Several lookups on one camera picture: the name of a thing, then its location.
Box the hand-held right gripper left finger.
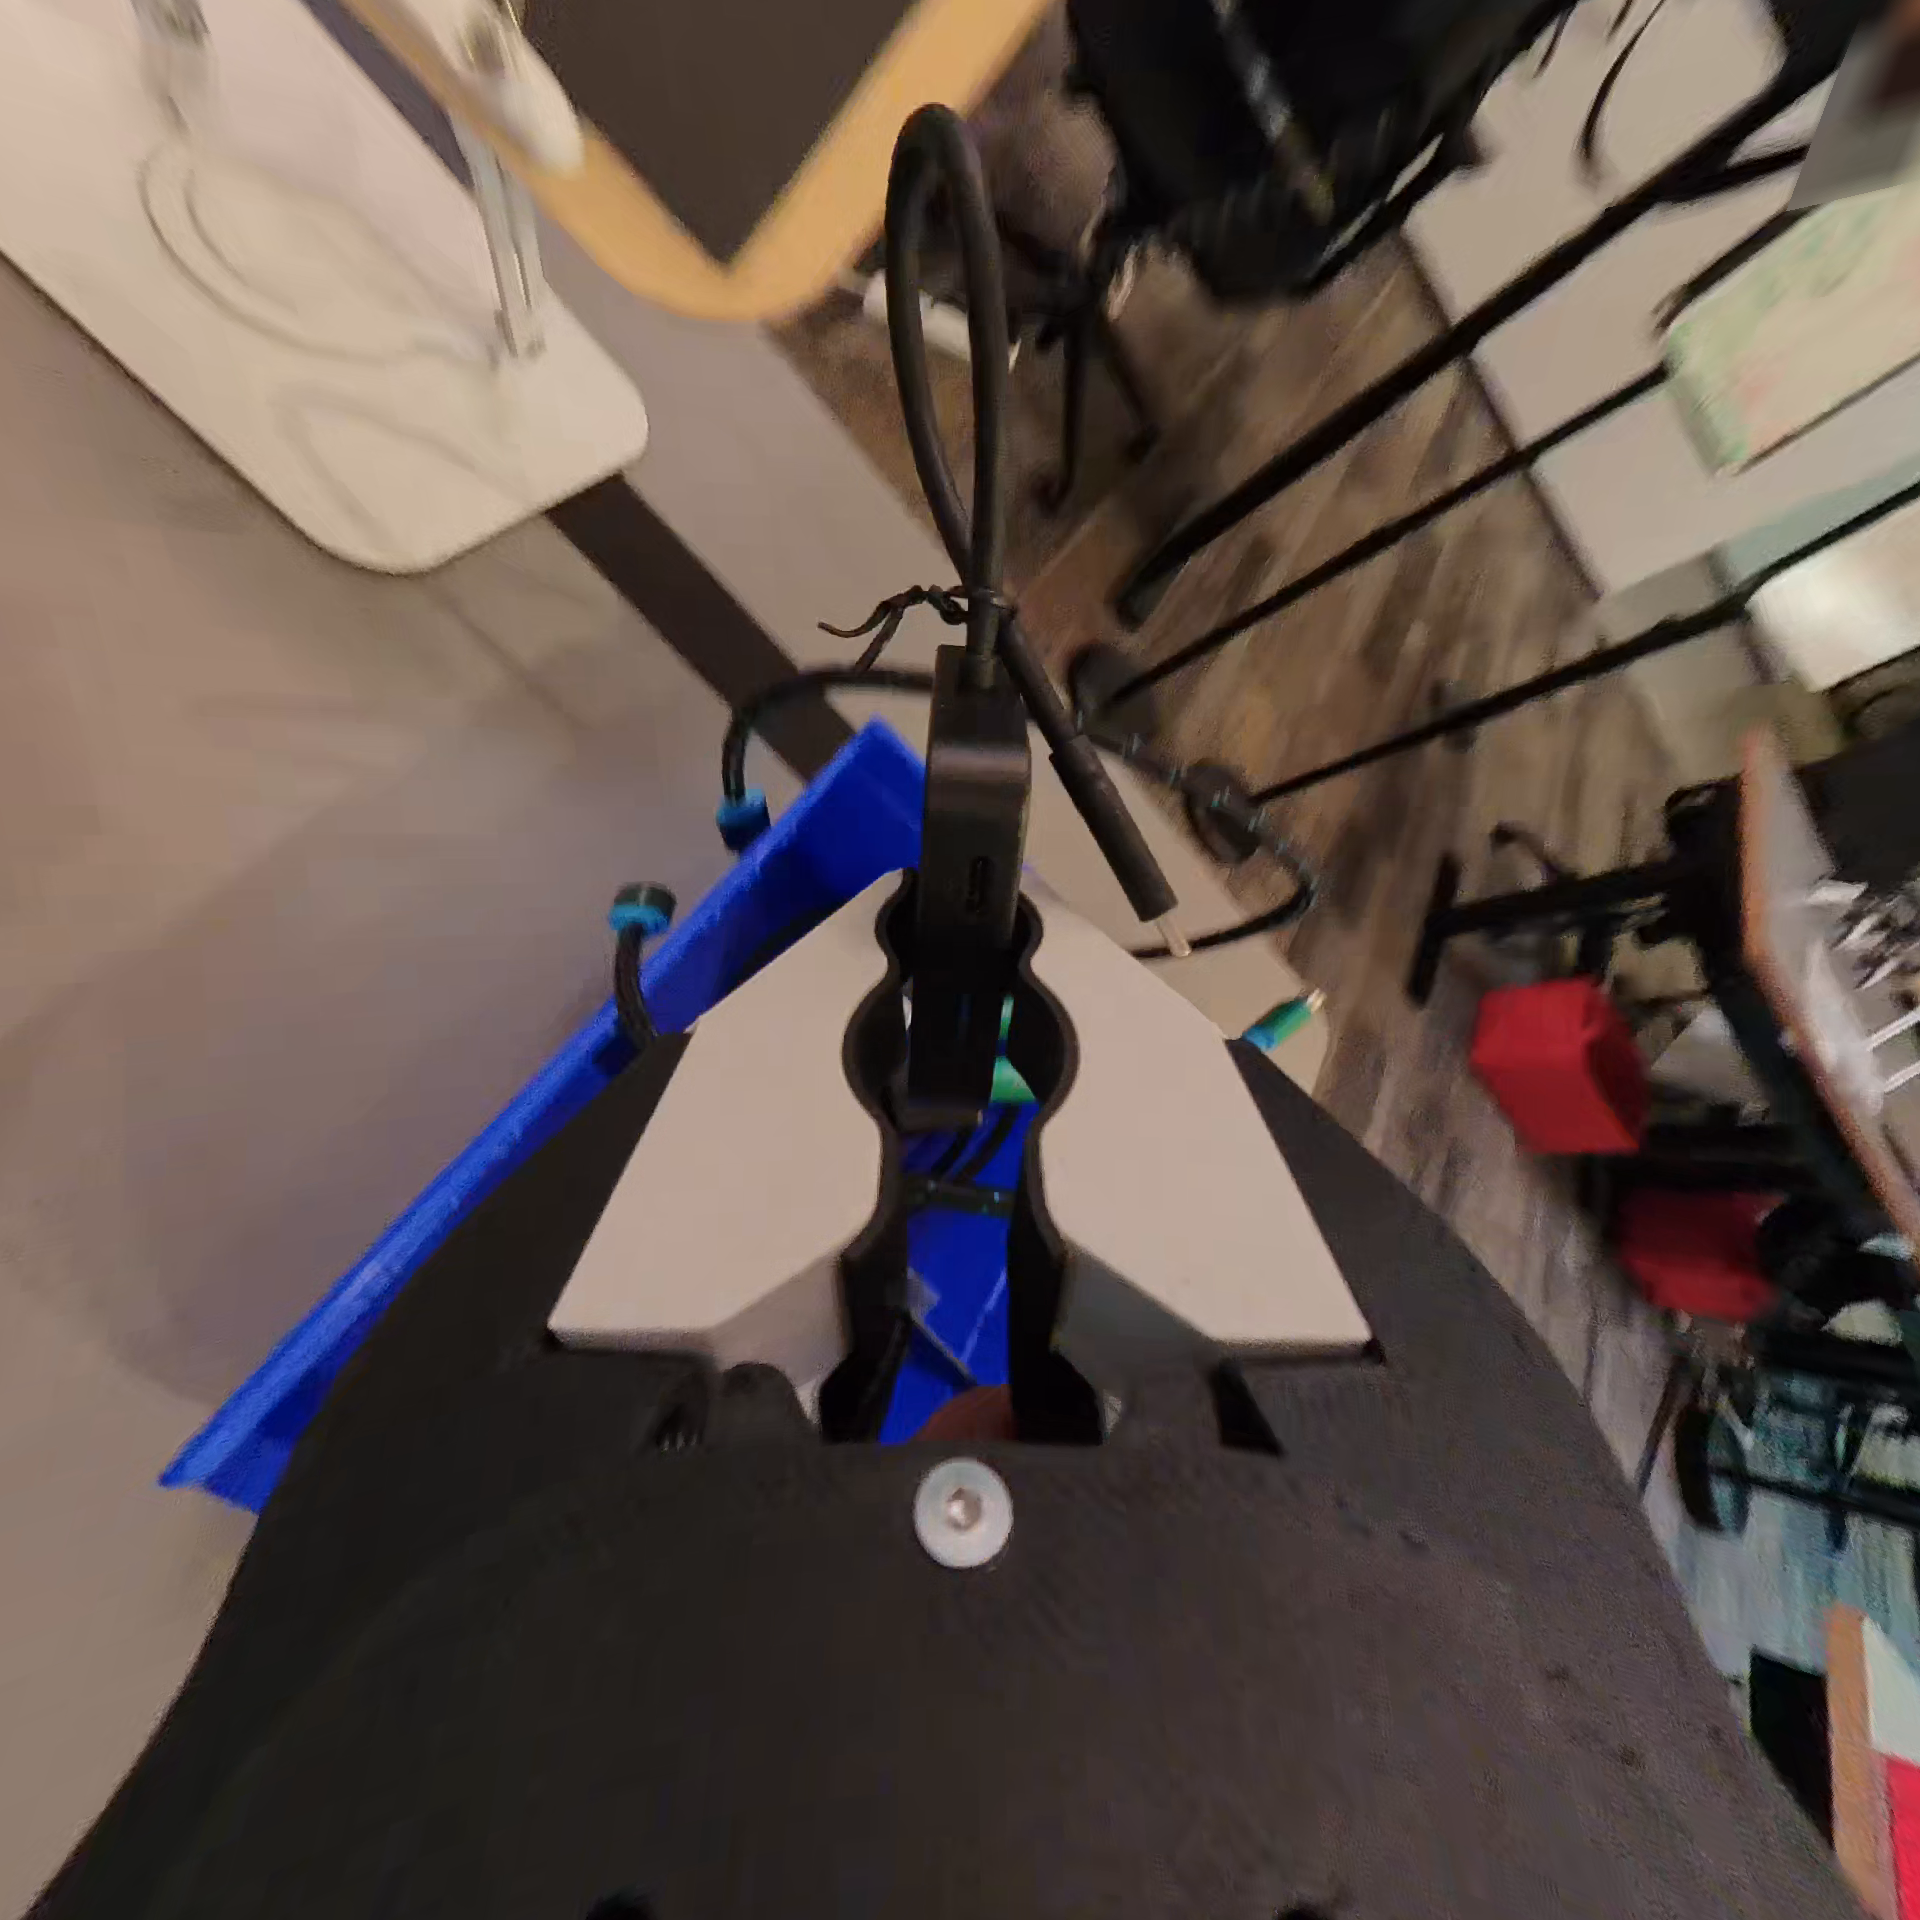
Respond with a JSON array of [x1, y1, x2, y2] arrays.
[[547, 871, 922, 1417]]

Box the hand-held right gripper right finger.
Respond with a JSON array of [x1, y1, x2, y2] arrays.
[[1016, 895, 1386, 1417]]

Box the black braided hdmi cable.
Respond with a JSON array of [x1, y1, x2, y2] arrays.
[[611, 668, 903, 1047], [1075, 751, 1330, 1059]]

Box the black adapter with thin cable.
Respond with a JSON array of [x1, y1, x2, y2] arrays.
[[881, 105, 1193, 1135]]

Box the blue divided plastic bin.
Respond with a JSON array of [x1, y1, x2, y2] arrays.
[[163, 719, 1048, 1509]]

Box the red plastic bin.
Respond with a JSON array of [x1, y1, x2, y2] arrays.
[[1621, 1184, 1809, 1325], [1468, 975, 1655, 1164]]

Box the white stand base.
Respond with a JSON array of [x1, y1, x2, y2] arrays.
[[0, 0, 649, 577]]

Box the whiteboard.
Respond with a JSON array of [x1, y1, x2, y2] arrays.
[[1665, 181, 1920, 489]]

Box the black office chair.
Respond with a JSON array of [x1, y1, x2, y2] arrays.
[[1066, 0, 1569, 309]]

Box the black board with wooden edge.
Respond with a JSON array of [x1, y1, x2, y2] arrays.
[[340, 0, 1058, 328]]

